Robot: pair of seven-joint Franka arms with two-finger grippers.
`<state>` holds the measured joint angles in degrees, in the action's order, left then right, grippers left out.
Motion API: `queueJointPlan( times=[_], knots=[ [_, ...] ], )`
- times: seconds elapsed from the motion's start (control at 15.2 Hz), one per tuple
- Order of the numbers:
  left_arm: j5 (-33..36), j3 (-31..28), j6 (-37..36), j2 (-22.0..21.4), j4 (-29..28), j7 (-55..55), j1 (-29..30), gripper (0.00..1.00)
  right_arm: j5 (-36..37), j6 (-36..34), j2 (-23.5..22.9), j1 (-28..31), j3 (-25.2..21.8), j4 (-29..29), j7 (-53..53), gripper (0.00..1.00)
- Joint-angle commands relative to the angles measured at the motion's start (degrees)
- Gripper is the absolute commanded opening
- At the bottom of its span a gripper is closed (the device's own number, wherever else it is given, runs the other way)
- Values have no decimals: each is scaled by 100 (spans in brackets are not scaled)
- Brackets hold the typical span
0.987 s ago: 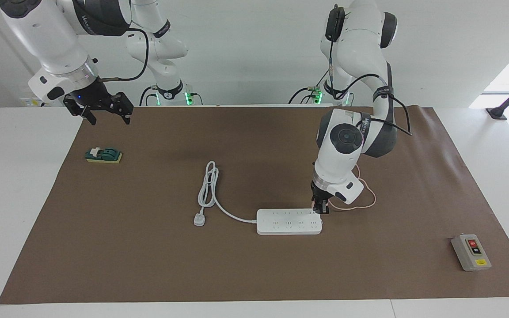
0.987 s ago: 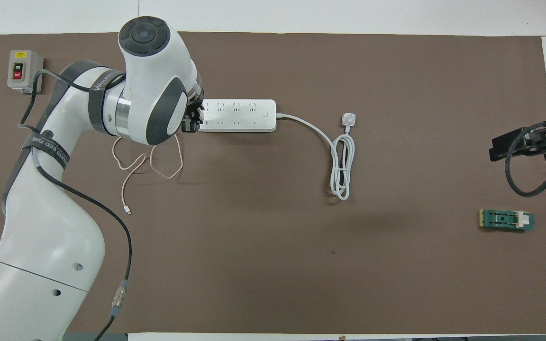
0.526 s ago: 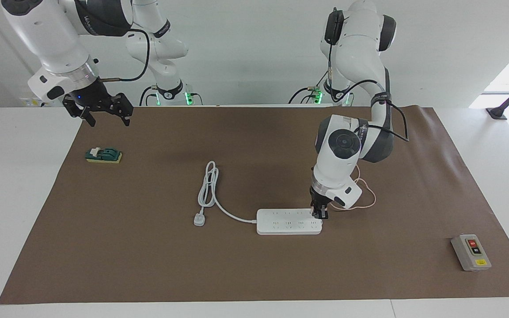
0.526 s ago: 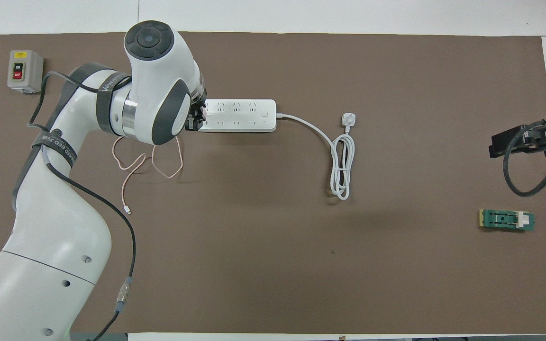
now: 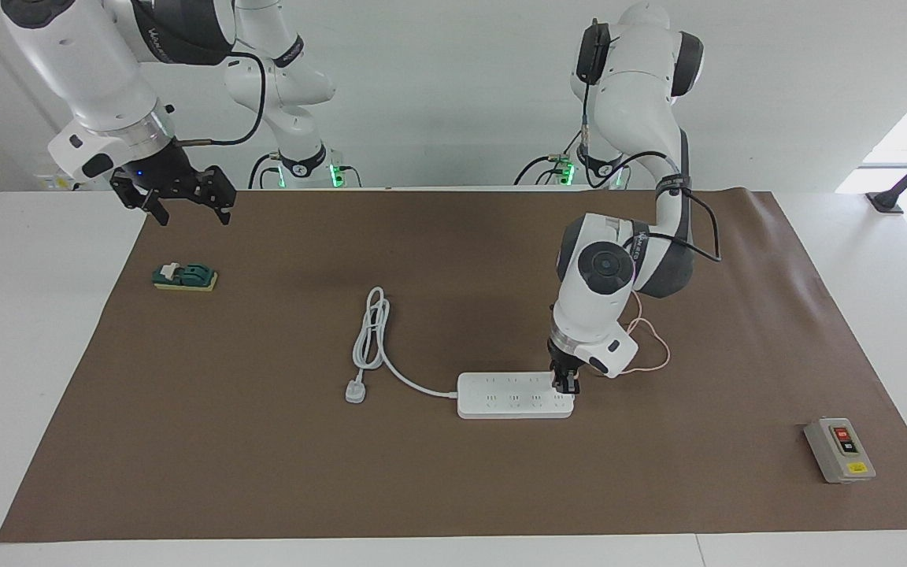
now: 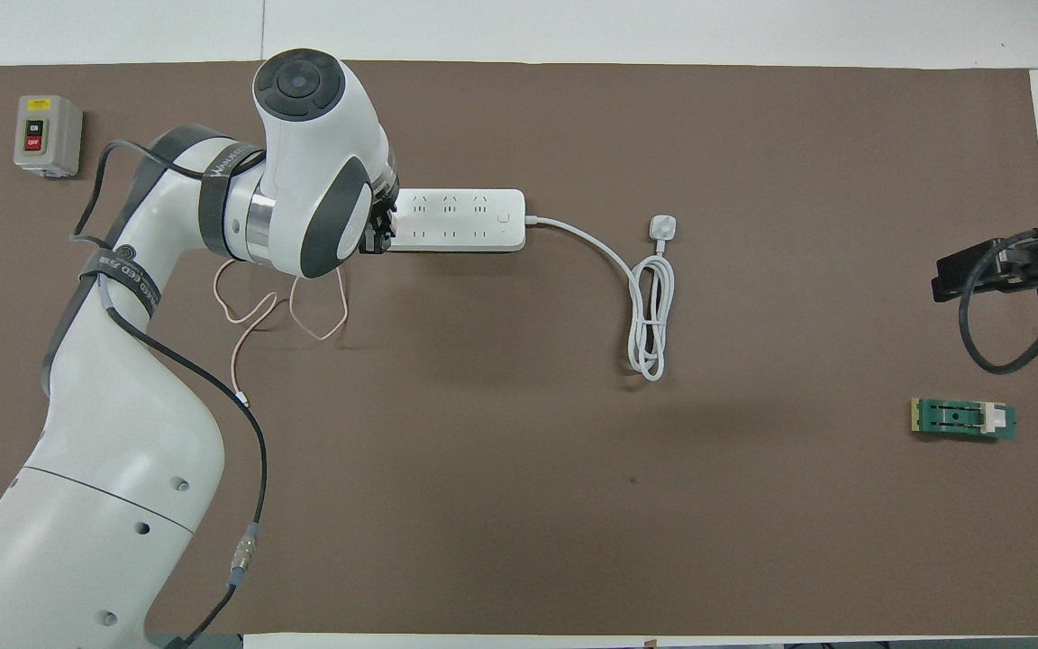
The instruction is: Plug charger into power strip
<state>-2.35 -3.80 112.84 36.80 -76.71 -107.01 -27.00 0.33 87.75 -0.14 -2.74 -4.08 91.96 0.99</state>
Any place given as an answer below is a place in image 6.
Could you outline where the brown table mat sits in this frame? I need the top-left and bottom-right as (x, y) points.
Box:
(0, 59), (1038, 636)

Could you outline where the pink charging cable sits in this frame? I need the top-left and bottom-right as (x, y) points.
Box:
(214, 258), (351, 407)

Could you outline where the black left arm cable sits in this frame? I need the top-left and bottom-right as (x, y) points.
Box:
(71, 140), (269, 649)

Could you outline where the green knife switch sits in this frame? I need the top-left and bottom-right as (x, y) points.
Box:
(911, 398), (1017, 443)

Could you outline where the grey on-off switch box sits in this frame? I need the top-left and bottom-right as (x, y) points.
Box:
(14, 96), (84, 178)

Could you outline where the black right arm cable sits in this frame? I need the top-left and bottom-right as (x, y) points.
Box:
(959, 230), (1038, 375)

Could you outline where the white power strip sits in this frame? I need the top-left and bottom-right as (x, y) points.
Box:
(390, 187), (527, 253)

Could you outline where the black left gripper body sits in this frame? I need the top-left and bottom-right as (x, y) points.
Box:
(359, 194), (396, 239)

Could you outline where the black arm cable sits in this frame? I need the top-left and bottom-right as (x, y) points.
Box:
(959, 230), (1038, 375)
(71, 140), (269, 649)

